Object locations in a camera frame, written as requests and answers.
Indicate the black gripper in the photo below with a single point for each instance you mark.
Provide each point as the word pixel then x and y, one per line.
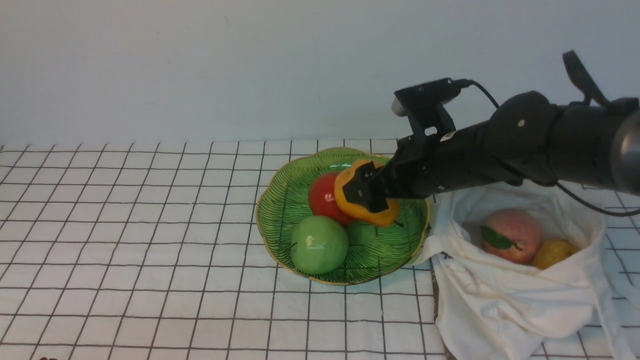
pixel 482 154

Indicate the orange yellow fruit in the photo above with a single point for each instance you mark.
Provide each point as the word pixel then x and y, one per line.
pixel 381 219

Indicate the green apple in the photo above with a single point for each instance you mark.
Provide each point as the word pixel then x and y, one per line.
pixel 319 245

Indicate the pink peach with leaf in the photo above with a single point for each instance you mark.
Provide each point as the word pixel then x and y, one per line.
pixel 512 234

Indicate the green leaf-pattern glass plate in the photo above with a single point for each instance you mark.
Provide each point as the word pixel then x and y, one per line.
pixel 378 251

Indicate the small yellow pear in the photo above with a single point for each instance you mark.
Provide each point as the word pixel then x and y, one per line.
pixel 554 251

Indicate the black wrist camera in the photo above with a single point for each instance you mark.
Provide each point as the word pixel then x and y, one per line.
pixel 425 102

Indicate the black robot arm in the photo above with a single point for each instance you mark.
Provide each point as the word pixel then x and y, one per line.
pixel 526 139

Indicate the red apple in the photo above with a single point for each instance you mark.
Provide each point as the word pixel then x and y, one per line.
pixel 321 199

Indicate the white cloth bag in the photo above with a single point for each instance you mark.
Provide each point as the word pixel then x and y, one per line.
pixel 493 309

